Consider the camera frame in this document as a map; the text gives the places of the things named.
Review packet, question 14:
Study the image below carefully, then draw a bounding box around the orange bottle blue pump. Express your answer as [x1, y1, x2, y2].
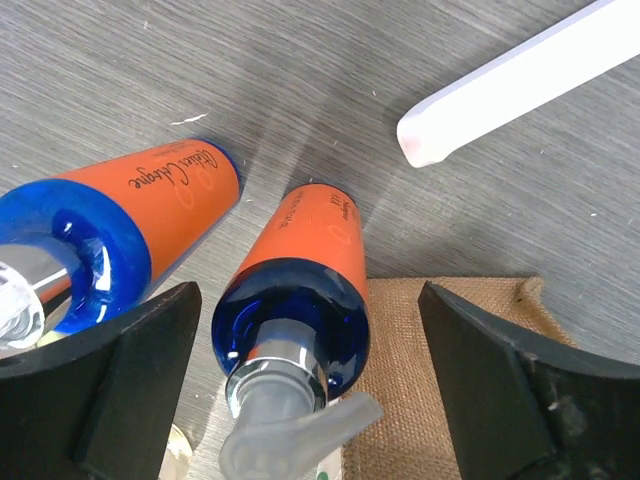
[1, 138, 241, 353]

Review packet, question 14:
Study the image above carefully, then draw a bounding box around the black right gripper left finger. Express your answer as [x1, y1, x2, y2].
[1, 282, 202, 479]

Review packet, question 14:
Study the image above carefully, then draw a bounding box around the white rack base foot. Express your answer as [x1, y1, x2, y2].
[396, 0, 639, 168]

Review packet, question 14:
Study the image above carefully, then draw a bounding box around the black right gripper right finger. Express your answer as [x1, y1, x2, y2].
[418, 282, 639, 479]

